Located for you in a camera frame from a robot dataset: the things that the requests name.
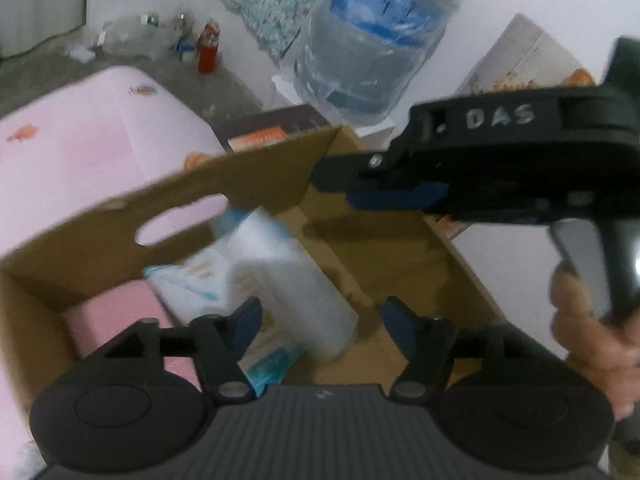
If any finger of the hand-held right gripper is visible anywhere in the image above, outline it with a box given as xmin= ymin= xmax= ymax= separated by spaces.
xmin=310 ymin=152 xmax=452 ymax=212

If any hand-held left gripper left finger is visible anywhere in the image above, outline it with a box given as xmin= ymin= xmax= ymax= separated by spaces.
xmin=82 ymin=296 xmax=264 ymax=406

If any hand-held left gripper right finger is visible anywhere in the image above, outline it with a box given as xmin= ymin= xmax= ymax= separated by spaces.
xmin=376 ymin=295 xmax=562 ymax=406

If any blue white wipes packet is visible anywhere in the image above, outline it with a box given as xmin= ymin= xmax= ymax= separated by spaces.
xmin=142 ymin=255 xmax=306 ymax=397

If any cardboard box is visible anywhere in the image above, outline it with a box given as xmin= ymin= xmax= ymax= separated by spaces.
xmin=0 ymin=125 xmax=507 ymax=398

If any pink soft pack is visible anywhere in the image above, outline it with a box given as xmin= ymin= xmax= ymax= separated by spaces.
xmin=62 ymin=280 xmax=197 ymax=387

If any person's right hand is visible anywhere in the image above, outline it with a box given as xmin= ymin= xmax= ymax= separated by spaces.
xmin=550 ymin=264 xmax=640 ymax=424

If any white printed board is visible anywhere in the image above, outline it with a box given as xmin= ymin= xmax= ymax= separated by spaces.
xmin=454 ymin=14 xmax=597 ymax=97

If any brown carton orange label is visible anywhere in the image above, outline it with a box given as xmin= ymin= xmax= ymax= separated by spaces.
xmin=215 ymin=105 xmax=333 ymax=154

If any large water jug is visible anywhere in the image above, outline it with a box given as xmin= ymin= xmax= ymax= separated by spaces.
xmin=292 ymin=0 xmax=463 ymax=128

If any red bottle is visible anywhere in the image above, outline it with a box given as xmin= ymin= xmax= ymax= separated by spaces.
xmin=197 ymin=19 xmax=223 ymax=75

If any clear plastic bag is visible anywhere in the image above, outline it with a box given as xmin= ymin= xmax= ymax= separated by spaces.
xmin=101 ymin=11 xmax=172 ymax=57

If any grey curtain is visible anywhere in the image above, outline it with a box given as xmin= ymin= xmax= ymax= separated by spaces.
xmin=0 ymin=0 xmax=92 ymax=57

